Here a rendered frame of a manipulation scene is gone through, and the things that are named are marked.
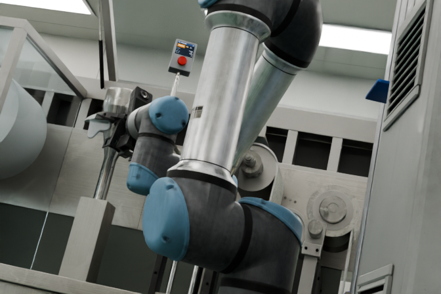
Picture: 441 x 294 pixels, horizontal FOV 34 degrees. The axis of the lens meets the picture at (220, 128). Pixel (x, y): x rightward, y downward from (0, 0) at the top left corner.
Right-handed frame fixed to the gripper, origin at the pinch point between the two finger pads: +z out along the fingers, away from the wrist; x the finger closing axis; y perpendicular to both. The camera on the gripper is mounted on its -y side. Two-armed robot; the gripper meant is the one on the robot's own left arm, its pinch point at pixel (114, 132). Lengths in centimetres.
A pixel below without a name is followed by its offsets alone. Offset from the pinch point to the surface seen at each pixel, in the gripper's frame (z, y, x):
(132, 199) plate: 73, -5, 34
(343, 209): 2, -11, 69
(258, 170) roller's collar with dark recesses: 16, -15, 47
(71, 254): 56, 22, 17
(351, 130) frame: 31, -49, 83
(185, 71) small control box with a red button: 40, -41, 24
